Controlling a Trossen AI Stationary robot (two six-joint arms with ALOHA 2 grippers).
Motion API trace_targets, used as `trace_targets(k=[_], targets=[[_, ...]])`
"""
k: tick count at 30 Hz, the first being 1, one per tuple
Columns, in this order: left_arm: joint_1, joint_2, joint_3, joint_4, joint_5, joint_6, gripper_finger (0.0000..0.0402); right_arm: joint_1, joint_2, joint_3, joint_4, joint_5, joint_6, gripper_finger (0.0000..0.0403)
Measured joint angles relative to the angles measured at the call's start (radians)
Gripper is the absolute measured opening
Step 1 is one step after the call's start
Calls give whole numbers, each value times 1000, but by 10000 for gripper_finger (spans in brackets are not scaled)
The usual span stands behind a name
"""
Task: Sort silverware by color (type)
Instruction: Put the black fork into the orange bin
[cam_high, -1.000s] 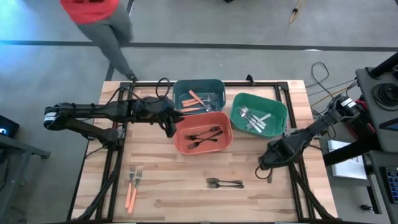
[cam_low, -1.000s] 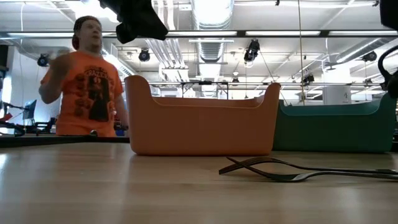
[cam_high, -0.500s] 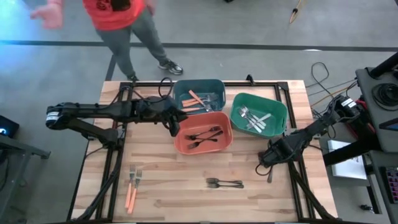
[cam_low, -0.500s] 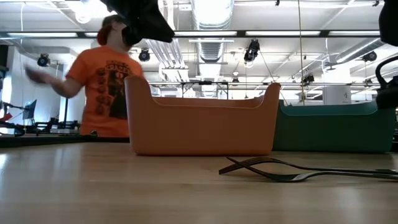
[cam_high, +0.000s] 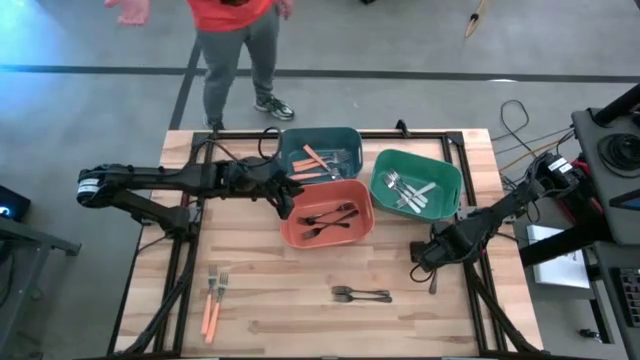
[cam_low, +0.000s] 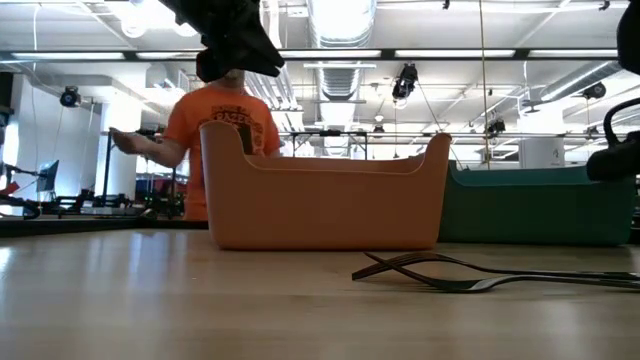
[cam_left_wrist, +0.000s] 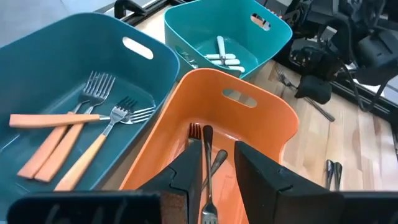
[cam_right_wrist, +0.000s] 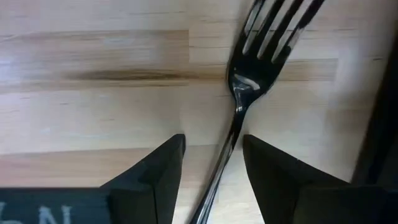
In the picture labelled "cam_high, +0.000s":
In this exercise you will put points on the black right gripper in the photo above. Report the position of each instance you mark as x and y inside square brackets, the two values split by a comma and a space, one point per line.
[440, 247]

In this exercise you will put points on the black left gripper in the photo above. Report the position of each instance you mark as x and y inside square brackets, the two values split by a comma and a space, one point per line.
[275, 182]

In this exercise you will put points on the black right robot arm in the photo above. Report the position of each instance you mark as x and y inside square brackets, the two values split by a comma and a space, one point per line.
[510, 205]

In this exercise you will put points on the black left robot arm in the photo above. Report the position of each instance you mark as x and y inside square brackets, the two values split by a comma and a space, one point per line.
[150, 176]

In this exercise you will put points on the orange plastic bin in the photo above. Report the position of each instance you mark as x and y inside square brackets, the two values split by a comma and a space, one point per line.
[320, 192]

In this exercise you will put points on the green plastic bin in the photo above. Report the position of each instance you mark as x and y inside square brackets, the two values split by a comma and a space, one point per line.
[440, 170]

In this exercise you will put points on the teal plastic bin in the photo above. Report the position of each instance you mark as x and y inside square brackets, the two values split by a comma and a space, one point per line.
[345, 140]

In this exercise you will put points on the white box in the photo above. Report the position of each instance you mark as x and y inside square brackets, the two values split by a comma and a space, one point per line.
[560, 270]

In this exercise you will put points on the black clamp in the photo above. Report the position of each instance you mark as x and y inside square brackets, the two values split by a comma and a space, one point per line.
[402, 128]

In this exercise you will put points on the person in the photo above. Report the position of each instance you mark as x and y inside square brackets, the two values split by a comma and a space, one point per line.
[225, 60]

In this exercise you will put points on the grey equipment cart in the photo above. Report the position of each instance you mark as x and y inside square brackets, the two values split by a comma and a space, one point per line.
[587, 135]

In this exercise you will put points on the black pole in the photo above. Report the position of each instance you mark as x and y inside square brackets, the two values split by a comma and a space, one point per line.
[617, 105]

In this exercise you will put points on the grey side table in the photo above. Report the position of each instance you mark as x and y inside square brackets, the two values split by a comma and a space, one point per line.
[30, 240]

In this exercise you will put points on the black device blue light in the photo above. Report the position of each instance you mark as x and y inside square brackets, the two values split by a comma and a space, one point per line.
[15, 205]

